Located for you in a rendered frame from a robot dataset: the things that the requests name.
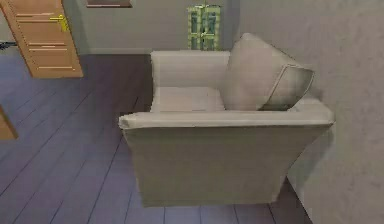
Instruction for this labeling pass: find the beige armchair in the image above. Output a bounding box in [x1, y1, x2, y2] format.
[118, 49, 335, 208]

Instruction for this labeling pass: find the beige cushion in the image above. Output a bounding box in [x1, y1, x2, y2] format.
[219, 32, 315, 112]

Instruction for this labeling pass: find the brown wooden room door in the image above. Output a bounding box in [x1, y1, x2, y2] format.
[0, 0, 84, 80]

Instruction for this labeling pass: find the brown wooden furniture piece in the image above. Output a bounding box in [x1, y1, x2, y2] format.
[0, 105, 19, 141]

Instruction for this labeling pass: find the yellow door handle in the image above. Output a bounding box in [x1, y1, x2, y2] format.
[49, 13, 70, 33]

